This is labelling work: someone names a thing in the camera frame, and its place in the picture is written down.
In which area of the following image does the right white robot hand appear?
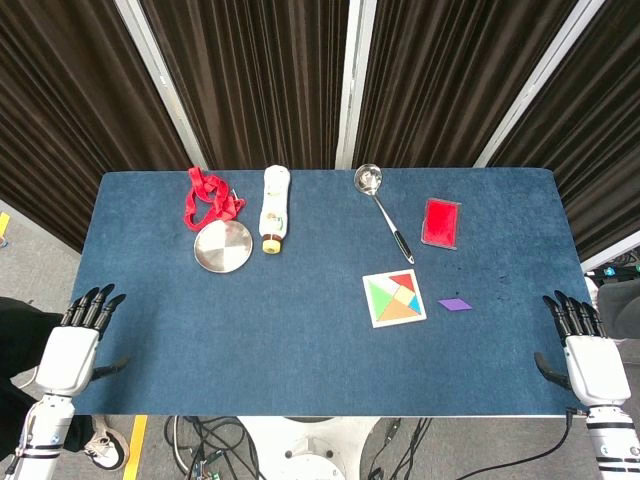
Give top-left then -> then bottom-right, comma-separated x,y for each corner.
533,291 -> 632,409

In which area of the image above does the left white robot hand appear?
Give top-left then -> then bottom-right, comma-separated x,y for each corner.
33,282 -> 132,399

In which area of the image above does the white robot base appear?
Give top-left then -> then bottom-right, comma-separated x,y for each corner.
234,415 -> 381,480

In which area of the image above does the orange triangle tangram piece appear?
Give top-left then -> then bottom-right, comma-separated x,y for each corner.
378,298 -> 421,322

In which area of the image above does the green triangle tangram piece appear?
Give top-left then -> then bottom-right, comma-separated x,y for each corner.
366,278 -> 396,321

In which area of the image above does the wooden tangram puzzle tray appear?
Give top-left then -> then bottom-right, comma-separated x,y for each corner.
362,268 -> 429,330

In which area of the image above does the white and black sneaker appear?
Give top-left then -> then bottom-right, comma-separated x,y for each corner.
82,417 -> 130,471

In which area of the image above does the black equipment with teal knobs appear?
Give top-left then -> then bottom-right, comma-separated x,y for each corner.
584,252 -> 640,284

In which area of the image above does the yellow floor tape strip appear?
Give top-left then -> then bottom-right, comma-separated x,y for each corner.
122,414 -> 150,480

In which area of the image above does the round stainless steel plate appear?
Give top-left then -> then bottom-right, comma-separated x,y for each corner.
193,220 -> 254,275

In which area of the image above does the red rectangular card case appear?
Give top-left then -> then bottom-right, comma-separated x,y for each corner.
420,197 -> 462,250

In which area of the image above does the blue table cloth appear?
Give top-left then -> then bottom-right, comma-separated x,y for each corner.
71,168 -> 604,419

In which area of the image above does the dark brown pleated curtain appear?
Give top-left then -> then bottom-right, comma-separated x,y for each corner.
352,0 -> 584,170
142,0 -> 350,170
0,0 -> 194,254
487,0 -> 640,262

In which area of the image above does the white bottle with yellow cap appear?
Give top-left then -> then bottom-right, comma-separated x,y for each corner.
258,164 -> 293,255

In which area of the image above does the stainless steel ladle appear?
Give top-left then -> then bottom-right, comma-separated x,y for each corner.
353,163 -> 416,265

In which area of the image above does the black floor cable bundle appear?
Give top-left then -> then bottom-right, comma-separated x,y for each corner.
367,417 -> 434,480
164,415 -> 261,480

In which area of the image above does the red lanyard ribbon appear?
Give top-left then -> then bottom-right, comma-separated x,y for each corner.
182,166 -> 247,232

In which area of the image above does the white partition frame post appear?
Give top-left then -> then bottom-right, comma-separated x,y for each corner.
472,0 -> 609,169
114,0 -> 209,170
334,0 -> 377,170

